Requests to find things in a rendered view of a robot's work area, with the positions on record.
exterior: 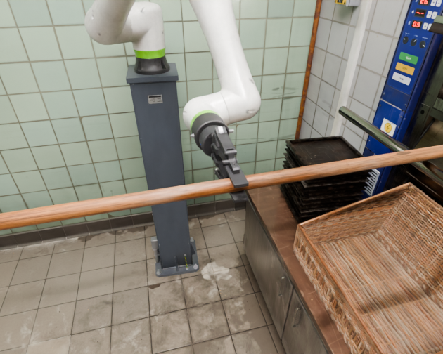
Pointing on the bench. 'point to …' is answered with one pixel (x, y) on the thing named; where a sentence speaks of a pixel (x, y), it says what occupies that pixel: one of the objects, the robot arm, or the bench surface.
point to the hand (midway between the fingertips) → (236, 182)
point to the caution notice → (388, 127)
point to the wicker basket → (345, 307)
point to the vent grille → (372, 182)
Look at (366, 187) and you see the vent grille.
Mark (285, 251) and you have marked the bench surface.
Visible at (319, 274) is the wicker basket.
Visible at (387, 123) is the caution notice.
